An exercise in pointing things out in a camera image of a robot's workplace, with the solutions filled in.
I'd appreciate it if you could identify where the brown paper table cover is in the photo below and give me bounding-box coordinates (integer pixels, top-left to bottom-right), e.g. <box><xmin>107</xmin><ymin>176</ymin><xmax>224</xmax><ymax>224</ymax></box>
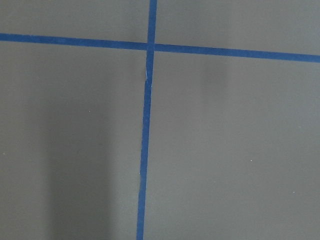
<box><xmin>0</xmin><ymin>0</ymin><xmax>320</xmax><ymax>240</ymax></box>

